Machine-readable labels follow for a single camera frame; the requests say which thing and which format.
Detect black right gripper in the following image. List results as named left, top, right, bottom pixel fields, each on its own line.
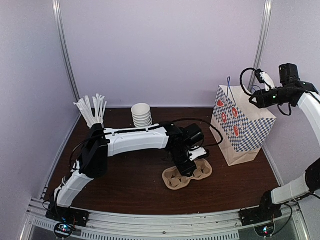
left=249, top=86, right=294, bottom=109

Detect cardboard cup carrier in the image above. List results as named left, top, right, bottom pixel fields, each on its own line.
left=161, top=159, right=213, bottom=191

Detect blue checkered paper bag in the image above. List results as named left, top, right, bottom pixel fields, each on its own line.
left=210, top=77, right=277, bottom=167

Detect paper cups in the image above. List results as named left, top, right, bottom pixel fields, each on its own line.
left=131, top=103, right=153, bottom=128

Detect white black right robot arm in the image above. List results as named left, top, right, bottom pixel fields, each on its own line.
left=249, top=63, right=320, bottom=221

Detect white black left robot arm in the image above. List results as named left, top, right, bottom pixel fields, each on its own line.
left=49, top=122, right=208, bottom=222

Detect white paper straw cup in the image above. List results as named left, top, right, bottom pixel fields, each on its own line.
left=87, top=119, right=105, bottom=129

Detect aluminium table front rail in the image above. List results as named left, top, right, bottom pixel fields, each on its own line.
left=21, top=196, right=310, bottom=240

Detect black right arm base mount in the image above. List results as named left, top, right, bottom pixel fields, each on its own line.
left=239, top=204, right=282, bottom=226

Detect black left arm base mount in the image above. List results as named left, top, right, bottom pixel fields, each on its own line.
left=45, top=203, right=90, bottom=227

